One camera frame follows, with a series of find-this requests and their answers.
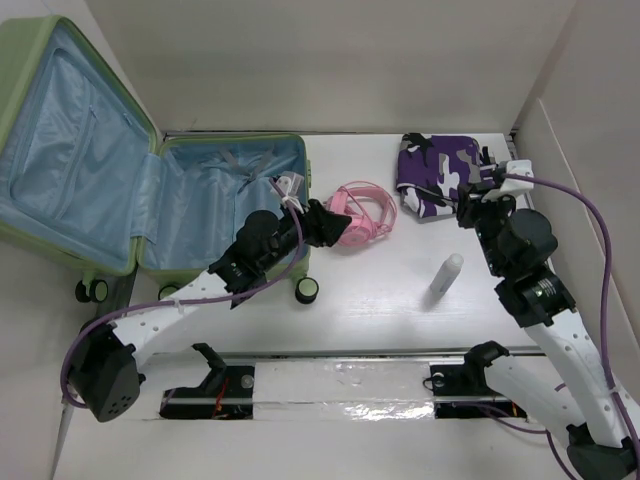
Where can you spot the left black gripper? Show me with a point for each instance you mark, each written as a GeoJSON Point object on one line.
{"type": "Point", "coordinates": [322, 227]}

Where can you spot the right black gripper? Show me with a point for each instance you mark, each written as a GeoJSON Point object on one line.
{"type": "Point", "coordinates": [468, 205]}

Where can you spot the pink headphones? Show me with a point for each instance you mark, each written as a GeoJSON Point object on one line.
{"type": "Point", "coordinates": [349, 199]}

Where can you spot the purple camouflage cloth bag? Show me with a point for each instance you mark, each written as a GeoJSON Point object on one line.
{"type": "Point", "coordinates": [430, 169]}

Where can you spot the white plastic bottle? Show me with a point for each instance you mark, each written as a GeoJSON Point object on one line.
{"type": "Point", "coordinates": [447, 274]}

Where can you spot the green suitcase blue lining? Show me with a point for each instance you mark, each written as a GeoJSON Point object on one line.
{"type": "Point", "coordinates": [86, 181]}

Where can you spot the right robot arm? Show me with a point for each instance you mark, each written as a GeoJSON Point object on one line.
{"type": "Point", "coordinates": [597, 421]}

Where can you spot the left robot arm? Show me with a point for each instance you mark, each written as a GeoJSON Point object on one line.
{"type": "Point", "coordinates": [103, 369]}

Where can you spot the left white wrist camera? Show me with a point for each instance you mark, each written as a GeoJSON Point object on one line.
{"type": "Point", "coordinates": [288, 185]}

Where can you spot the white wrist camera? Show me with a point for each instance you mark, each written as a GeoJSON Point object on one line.
{"type": "Point", "coordinates": [512, 178]}
{"type": "Point", "coordinates": [288, 185]}

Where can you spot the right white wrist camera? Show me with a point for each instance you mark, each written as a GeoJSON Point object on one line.
{"type": "Point", "coordinates": [512, 178]}

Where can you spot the metal base rail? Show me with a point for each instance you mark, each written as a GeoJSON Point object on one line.
{"type": "Point", "coordinates": [233, 400]}

